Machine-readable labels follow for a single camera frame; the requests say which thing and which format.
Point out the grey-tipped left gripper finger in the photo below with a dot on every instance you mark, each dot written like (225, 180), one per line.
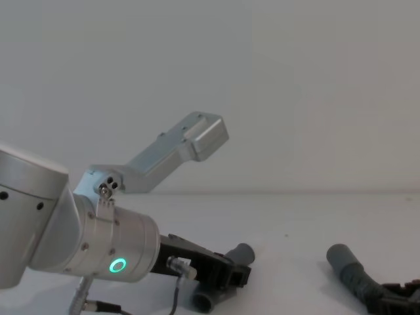
(203, 300)
(243, 253)

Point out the grey-tipped right gripper finger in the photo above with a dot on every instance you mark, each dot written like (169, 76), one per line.
(348, 267)

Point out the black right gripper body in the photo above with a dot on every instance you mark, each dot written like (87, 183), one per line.
(400, 300)

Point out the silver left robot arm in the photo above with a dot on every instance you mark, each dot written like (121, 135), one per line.
(98, 236)

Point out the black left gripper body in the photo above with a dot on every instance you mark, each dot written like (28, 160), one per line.
(210, 264)

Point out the white table cloth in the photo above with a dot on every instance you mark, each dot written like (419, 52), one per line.
(311, 223)

